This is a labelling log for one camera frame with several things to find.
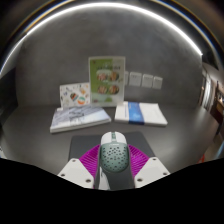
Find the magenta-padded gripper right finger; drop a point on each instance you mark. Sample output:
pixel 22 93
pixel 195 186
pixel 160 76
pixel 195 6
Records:
pixel 141 163

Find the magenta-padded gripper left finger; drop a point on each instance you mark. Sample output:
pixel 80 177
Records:
pixel 87 163

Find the green and white computer mouse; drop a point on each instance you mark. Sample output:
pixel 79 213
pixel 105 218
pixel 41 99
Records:
pixel 114 154

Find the black mouse pad cat print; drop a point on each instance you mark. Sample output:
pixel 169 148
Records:
pixel 83 143

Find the grey striped cover book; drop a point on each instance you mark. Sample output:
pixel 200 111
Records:
pixel 78 118

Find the white book with blue band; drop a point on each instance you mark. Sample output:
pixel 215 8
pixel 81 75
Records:
pixel 143 114

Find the white card with colourful stickers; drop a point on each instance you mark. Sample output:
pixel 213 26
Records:
pixel 75 95

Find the green standing menu poster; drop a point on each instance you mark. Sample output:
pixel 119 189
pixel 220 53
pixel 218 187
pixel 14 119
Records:
pixel 106 80

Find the white wall socket plate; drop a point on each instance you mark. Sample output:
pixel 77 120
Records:
pixel 158 82
pixel 147 81
pixel 126 78
pixel 135 79

